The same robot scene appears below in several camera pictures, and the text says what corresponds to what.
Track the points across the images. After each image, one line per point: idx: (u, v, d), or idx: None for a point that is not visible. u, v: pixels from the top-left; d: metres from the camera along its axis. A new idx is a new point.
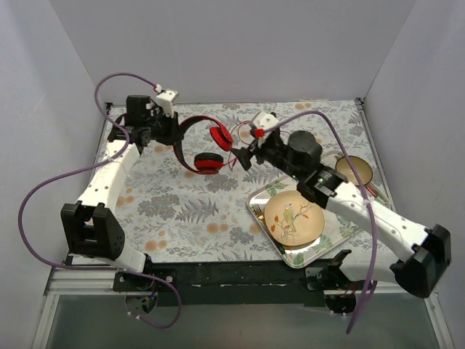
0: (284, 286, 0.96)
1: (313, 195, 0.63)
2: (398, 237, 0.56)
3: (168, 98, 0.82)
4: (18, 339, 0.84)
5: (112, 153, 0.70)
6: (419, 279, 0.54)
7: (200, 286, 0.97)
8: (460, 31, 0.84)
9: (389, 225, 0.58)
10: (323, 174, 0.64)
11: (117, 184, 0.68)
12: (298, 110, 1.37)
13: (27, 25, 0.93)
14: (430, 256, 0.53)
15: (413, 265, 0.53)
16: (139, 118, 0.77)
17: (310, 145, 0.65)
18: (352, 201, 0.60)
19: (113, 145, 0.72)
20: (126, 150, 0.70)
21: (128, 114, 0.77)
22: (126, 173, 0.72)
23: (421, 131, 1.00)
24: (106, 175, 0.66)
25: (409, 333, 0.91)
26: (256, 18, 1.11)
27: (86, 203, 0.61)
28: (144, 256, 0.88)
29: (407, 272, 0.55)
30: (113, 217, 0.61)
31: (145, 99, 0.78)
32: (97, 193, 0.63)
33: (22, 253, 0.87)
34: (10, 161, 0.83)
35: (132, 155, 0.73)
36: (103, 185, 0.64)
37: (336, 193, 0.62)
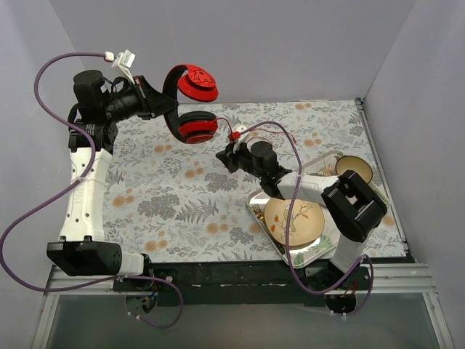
0: (284, 286, 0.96)
1: (270, 190, 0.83)
2: (315, 186, 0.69)
3: (116, 62, 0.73)
4: (18, 338, 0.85)
5: (81, 168, 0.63)
6: (344, 219, 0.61)
7: (200, 286, 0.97)
8: (460, 30, 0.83)
9: (311, 183, 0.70)
10: (279, 175, 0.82)
11: (98, 203, 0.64)
12: (298, 109, 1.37)
13: (27, 24, 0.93)
14: (340, 193, 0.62)
15: (330, 207, 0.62)
16: (98, 108, 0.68)
17: (268, 150, 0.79)
18: (291, 179, 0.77)
19: (78, 154, 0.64)
20: (94, 161, 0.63)
21: (84, 105, 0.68)
22: (104, 183, 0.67)
23: (421, 131, 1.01)
24: (83, 200, 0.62)
25: (409, 333, 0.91)
26: (256, 18, 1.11)
27: (71, 238, 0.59)
28: (143, 257, 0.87)
29: (335, 218, 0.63)
30: (102, 243, 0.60)
31: (97, 82, 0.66)
32: (79, 224, 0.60)
33: (22, 253, 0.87)
34: (9, 160, 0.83)
35: (104, 163, 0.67)
36: (82, 212, 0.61)
37: (282, 181, 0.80)
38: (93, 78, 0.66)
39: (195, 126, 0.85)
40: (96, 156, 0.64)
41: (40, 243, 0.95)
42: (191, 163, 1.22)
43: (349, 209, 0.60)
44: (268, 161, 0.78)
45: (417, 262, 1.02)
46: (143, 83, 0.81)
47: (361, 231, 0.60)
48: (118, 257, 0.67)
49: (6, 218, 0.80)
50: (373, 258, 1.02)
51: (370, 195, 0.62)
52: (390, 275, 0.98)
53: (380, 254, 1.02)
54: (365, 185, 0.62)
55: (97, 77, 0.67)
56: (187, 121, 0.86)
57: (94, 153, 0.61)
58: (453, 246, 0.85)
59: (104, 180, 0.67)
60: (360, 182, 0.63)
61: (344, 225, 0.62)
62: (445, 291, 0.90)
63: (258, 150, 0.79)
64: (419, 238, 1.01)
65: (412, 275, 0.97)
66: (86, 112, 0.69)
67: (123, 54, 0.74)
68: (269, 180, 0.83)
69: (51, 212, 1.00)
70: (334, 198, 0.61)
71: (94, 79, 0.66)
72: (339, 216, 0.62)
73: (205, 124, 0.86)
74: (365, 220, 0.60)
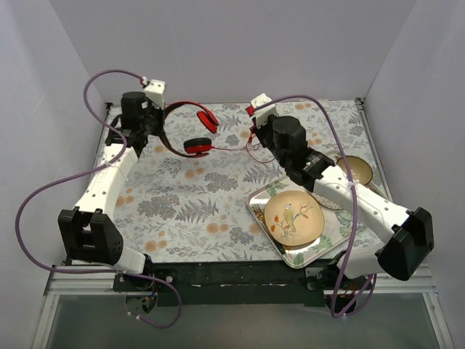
0: (284, 286, 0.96)
1: (300, 178, 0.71)
2: (380, 217, 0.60)
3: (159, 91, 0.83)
4: (18, 339, 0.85)
5: (110, 156, 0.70)
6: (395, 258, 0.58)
7: (200, 286, 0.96)
8: (459, 31, 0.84)
9: (371, 207, 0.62)
10: (312, 159, 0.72)
11: (115, 188, 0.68)
12: (298, 109, 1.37)
13: (27, 25, 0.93)
14: (409, 236, 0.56)
15: (390, 245, 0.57)
16: (135, 118, 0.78)
17: (296, 129, 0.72)
18: (337, 184, 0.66)
19: (110, 148, 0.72)
20: (123, 153, 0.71)
21: (126, 115, 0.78)
22: (124, 178, 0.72)
23: (421, 131, 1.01)
24: (104, 180, 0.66)
25: (409, 334, 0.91)
26: (256, 19, 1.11)
27: (84, 209, 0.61)
28: (144, 257, 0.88)
29: (386, 253, 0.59)
30: (112, 222, 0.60)
31: (140, 98, 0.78)
32: (95, 198, 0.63)
33: (22, 254, 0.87)
34: (10, 161, 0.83)
35: (130, 158, 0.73)
36: (101, 189, 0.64)
37: (322, 177, 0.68)
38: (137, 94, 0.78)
39: (194, 149, 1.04)
40: (126, 151, 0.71)
41: (40, 243, 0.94)
42: (192, 163, 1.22)
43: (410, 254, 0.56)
44: (294, 139, 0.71)
45: None
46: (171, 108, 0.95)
47: (407, 275, 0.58)
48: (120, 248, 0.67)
49: (6, 219, 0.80)
50: None
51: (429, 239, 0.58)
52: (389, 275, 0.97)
53: None
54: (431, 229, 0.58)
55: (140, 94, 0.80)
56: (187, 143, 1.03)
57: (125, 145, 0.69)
58: (454, 247, 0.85)
59: (125, 176, 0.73)
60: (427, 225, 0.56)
61: (390, 262, 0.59)
62: (445, 291, 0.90)
63: (282, 128, 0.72)
64: None
65: (412, 275, 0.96)
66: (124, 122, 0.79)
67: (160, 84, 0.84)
68: (296, 164, 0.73)
69: (51, 212, 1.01)
70: (402, 242, 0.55)
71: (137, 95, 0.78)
72: (394, 257, 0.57)
73: (203, 148, 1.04)
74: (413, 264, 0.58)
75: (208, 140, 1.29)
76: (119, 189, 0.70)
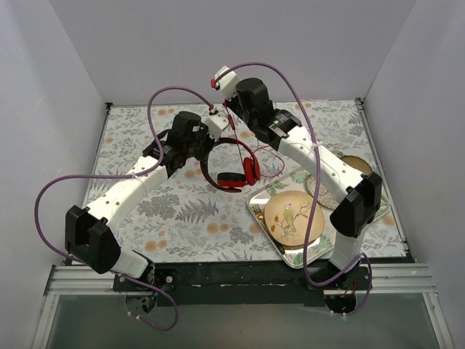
0: (284, 286, 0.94)
1: (267, 136, 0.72)
2: (336, 179, 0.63)
3: (221, 125, 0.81)
4: (18, 339, 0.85)
5: (139, 169, 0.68)
6: (346, 216, 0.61)
7: (200, 286, 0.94)
8: (459, 31, 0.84)
9: (330, 169, 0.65)
10: (279, 118, 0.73)
11: (131, 201, 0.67)
12: (298, 110, 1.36)
13: (27, 25, 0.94)
14: (361, 197, 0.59)
15: (343, 203, 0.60)
16: (179, 139, 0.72)
17: (257, 86, 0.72)
18: (301, 145, 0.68)
19: (143, 161, 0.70)
20: (153, 170, 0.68)
21: (171, 132, 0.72)
22: (146, 191, 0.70)
23: (421, 131, 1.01)
24: (123, 190, 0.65)
25: (410, 333, 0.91)
26: (256, 19, 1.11)
27: (92, 212, 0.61)
28: (146, 262, 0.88)
29: (338, 211, 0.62)
30: (112, 235, 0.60)
31: (194, 121, 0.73)
32: (105, 206, 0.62)
33: (22, 253, 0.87)
34: (9, 160, 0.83)
35: (160, 177, 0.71)
36: (117, 198, 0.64)
37: (288, 137, 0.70)
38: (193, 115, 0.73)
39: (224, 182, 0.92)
40: (157, 169, 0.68)
41: (39, 243, 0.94)
42: (192, 164, 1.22)
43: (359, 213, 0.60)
44: (258, 96, 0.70)
45: (416, 262, 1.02)
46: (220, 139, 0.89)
47: (352, 230, 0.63)
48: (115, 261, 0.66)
49: (6, 219, 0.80)
50: (373, 258, 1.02)
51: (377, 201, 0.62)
52: (390, 275, 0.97)
53: (380, 254, 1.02)
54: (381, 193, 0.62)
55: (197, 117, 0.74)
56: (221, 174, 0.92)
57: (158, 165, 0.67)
58: (453, 246, 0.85)
59: (148, 191, 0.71)
60: (378, 189, 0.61)
61: (340, 218, 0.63)
62: (445, 291, 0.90)
63: (245, 87, 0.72)
64: (418, 238, 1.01)
65: (411, 275, 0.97)
66: (168, 140, 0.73)
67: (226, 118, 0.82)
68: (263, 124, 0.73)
69: (51, 213, 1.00)
70: (355, 203, 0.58)
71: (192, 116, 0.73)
72: (344, 213, 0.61)
73: (235, 183, 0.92)
74: (360, 222, 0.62)
75: None
76: (136, 202, 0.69)
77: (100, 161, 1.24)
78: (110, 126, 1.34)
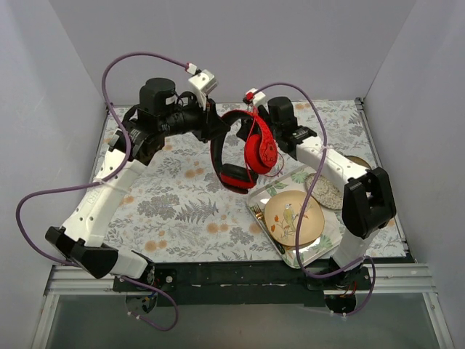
0: (284, 286, 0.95)
1: (287, 146, 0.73)
2: (340, 172, 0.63)
3: (200, 85, 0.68)
4: (19, 339, 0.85)
5: (107, 169, 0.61)
6: (352, 213, 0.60)
7: (200, 286, 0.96)
8: (460, 31, 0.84)
9: (336, 164, 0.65)
10: (299, 131, 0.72)
11: (110, 207, 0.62)
12: (298, 110, 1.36)
13: (27, 25, 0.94)
14: (362, 189, 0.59)
15: (347, 198, 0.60)
16: (151, 117, 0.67)
17: (285, 102, 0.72)
18: (312, 148, 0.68)
19: (113, 154, 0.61)
20: (122, 169, 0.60)
21: (143, 108, 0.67)
22: (126, 190, 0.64)
23: (421, 131, 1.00)
24: (94, 201, 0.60)
25: (410, 334, 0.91)
26: (255, 19, 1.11)
27: (68, 233, 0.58)
28: (145, 263, 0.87)
29: (346, 206, 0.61)
30: (96, 251, 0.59)
31: (166, 92, 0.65)
32: (81, 224, 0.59)
33: (22, 254, 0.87)
34: (10, 161, 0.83)
35: (134, 171, 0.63)
36: (90, 213, 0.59)
37: (302, 143, 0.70)
38: (163, 86, 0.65)
39: (228, 179, 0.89)
40: (126, 166, 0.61)
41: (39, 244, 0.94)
42: (191, 164, 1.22)
43: (364, 208, 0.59)
44: (282, 112, 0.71)
45: (417, 262, 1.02)
46: (211, 109, 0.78)
47: (362, 229, 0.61)
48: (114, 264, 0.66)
49: (6, 219, 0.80)
50: (373, 258, 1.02)
51: (387, 198, 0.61)
52: (390, 275, 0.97)
53: (380, 254, 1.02)
54: (389, 188, 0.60)
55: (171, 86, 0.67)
56: (227, 169, 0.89)
57: (124, 161, 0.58)
58: (454, 246, 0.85)
59: (126, 189, 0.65)
60: (384, 184, 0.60)
61: (350, 217, 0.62)
62: (445, 291, 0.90)
63: (272, 101, 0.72)
64: (419, 238, 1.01)
65: (411, 275, 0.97)
66: (142, 116, 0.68)
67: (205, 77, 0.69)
68: (285, 137, 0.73)
69: (50, 213, 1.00)
70: (356, 193, 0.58)
71: (162, 87, 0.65)
72: (350, 206, 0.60)
73: (240, 182, 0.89)
74: (370, 222, 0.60)
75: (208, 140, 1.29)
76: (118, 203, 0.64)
77: (100, 162, 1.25)
78: (110, 126, 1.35)
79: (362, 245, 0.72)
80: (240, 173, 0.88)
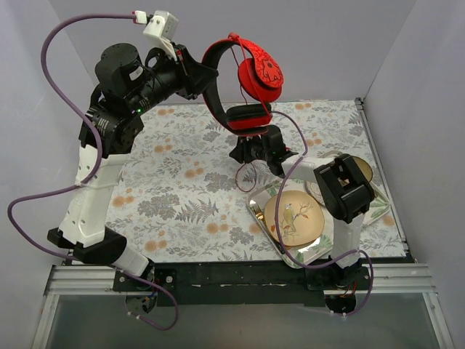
0: (284, 286, 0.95)
1: (275, 169, 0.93)
2: (311, 164, 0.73)
3: (157, 32, 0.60)
4: (18, 339, 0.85)
5: (85, 169, 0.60)
6: (330, 198, 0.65)
7: (200, 286, 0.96)
8: (460, 31, 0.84)
9: (308, 161, 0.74)
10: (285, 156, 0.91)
11: (99, 204, 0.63)
12: (298, 110, 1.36)
13: (27, 24, 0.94)
14: (331, 173, 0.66)
15: (321, 185, 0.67)
16: (117, 99, 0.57)
17: (275, 133, 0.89)
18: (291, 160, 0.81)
19: (86, 150, 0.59)
20: (98, 169, 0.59)
21: (105, 91, 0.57)
22: (112, 183, 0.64)
23: (421, 131, 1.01)
24: (81, 204, 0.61)
25: (411, 334, 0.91)
26: (255, 18, 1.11)
27: (67, 237, 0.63)
28: (147, 262, 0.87)
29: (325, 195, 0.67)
30: (96, 249, 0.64)
31: (126, 67, 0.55)
32: (75, 227, 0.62)
33: (22, 253, 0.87)
34: (10, 159, 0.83)
35: (113, 166, 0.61)
36: (78, 217, 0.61)
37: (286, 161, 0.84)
38: (120, 59, 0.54)
39: (243, 123, 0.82)
40: (102, 163, 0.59)
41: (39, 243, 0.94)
42: (191, 164, 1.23)
43: (336, 187, 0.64)
44: (274, 141, 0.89)
45: (417, 262, 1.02)
46: (185, 57, 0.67)
47: (342, 211, 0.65)
48: (120, 249, 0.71)
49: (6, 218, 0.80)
50: (373, 258, 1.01)
51: (360, 179, 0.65)
52: (390, 275, 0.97)
53: (380, 254, 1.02)
54: (357, 169, 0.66)
55: (132, 57, 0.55)
56: (237, 114, 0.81)
57: (98, 161, 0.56)
58: (453, 246, 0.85)
59: (114, 179, 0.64)
60: (353, 166, 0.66)
61: (332, 205, 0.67)
62: (445, 291, 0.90)
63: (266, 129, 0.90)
64: (419, 238, 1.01)
65: (411, 275, 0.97)
66: (107, 97, 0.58)
67: (162, 20, 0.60)
68: (275, 160, 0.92)
69: (50, 213, 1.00)
70: (325, 175, 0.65)
71: (120, 62, 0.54)
72: (326, 192, 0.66)
73: (254, 121, 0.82)
74: (350, 203, 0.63)
75: (208, 140, 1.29)
76: (108, 196, 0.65)
77: None
78: None
79: (350, 232, 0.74)
80: (251, 112, 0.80)
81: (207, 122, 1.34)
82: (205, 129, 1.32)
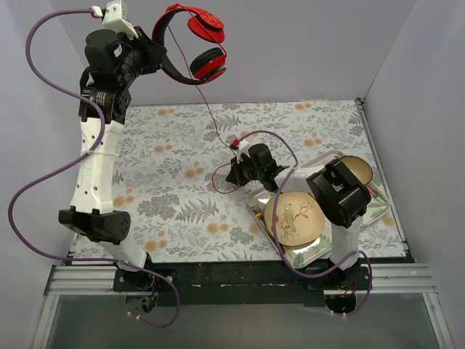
0: (284, 286, 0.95)
1: (269, 185, 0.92)
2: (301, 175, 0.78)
3: (117, 16, 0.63)
4: (19, 339, 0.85)
5: (89, 140, 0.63)
6: (329, 205, 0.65)
7: (200, 286, 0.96)
8: (460, 31, 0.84)
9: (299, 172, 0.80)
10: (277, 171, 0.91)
11: (107, 174, 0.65)
12: (298, 110, 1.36)
13: (27, 25, 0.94)
14: (325, 180, 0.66)
15: (317, 193, 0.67)
16: (108, 74, 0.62)
17: (264, 150, 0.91)
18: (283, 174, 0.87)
19: (88, 123, 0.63)
20: (103, 134, 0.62)
21: (95, 70, 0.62)
22: (114, 155, 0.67)
23: (420, 131, 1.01)
24: (91, 172, 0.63)
25: (411, 334, 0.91)
26: (255, 18, 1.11)
27: (81, 209, 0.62)
28: (144, 254, 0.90)
29: (322, 203, 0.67)
30: (112, 215, 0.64)
31: (112, 45, 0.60)
32: (88, 196, 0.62)
33: (22, 253, 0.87)
34: (9, 160, 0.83)
35: (115, 135, 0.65)
36: (91, 185, 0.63)
37: (277, 174, 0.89)
38: (106, 39, 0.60)
39: (204, 70, 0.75)
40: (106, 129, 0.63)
41: (39, 243, 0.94)
42: (192, 164, 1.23)
43: (333, 195, 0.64)
44: (262, 157, 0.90)
45: (417, 262, 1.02)
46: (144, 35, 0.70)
47: (342, 217, 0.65)
48: (127, 227, 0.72)
49: (5, 219, 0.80)
50: (373, 259, 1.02)
51: (354, 182, 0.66)
52: (390, 275, 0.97)
53: (380, 254, 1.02)
54: (349, 173, 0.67)
55: (113, 37, 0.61)
56: (193, 62, 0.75)
57: (102, 126, 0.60)
58: (453, 246, 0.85)
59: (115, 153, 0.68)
60: (344, 171, 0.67)
61: (330, 212, 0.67)
62: (445, 291, 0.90)
63: (255, 149, 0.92)
64: (419, 238, 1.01)
65: (412, 275, 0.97)
66: (96, 76, 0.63)
67: (117, 6, 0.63)
68: (267, 176, 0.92)
69: (50, 213, 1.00)
70: (320, 183, 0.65)
71: (107, 41, 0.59)
72: (323, 199, 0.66)
73: (216, 64, 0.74)
74: (348, 208, 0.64)
75: (208, 140, 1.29)
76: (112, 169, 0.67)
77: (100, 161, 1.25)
78: None
79: (350, 237, 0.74)
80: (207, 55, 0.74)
81: (205, 122, 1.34)
82: (205, 129, 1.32)
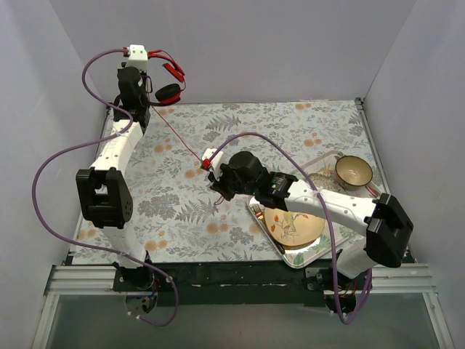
0: (284, 286, 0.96)
1: (272, 202, 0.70)
2: (351, 215, 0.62)
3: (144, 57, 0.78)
4: (19, 338, 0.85)
5: (119, 130, 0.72)
6: (383, 251, 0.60)
7: (200, 286, 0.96)
8: (460, 31, 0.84)
9: (341, 207, 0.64)
10: (276, 179, 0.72)
11: (126, 155, 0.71)
12: (298, 109, 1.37)
13: (28, 25, 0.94)
14: (383, 225, 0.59)
15: (371, 238, 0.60)
16: (134, 98, 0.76)
17: (249, 160, 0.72)
18: (305, 196, 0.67)
19: (119, 123, 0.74)
20: (130, 127, 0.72)
21: (124, 96, 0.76)
22: (131, 149, 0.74)
23: (420, 131, 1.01)
24: (115, 146, 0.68)
25: (410, 334, 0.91)
26: (255, 18, 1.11)
27: (99, 169, 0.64)
28: (144, 251, 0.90)
29: (372, 246, 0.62)
30: (124, 180, 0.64)
31: (136, 78, 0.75)
32: (108, 161, 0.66)
33: (22, 254, 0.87)
34: (9, 161, 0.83)
35: (137, 134, 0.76)
36: (113, 153, 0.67)
37: (289, 194, 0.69)
38: (133, 75, 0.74)
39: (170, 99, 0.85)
40: (133, 125, 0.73)
41: (39, 244, 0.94)
42: (192, 164, 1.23)
43: (391, 244, 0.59)
44: (252, 169, 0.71)
45: (417, 262, 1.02)
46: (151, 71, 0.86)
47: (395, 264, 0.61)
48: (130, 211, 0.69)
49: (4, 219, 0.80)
50: None
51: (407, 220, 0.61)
52: (390, 275, 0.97)
53: None
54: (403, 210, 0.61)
55: (136, 73, 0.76)
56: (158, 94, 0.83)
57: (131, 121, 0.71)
58: (454, 246, 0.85)
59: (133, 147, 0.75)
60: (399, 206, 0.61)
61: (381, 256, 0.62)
62: (445, 291, 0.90)
63: (237, 163, 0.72)
64: (418, 238, 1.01)
65: (411, 275, 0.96)
66: (124, 101, 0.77)
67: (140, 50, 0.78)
68: (263, 190, 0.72)
69: (50, 214, 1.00)
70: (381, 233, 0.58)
71: (134, 76, 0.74)
72: (379, 246, 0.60)
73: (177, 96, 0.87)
74: (402, 253, 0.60)
75: (208, 140, 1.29)
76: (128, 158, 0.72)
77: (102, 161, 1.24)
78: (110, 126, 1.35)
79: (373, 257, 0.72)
80: (171, 89, 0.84)
81: (205, 121, 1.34)
82: (205, 129, 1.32)
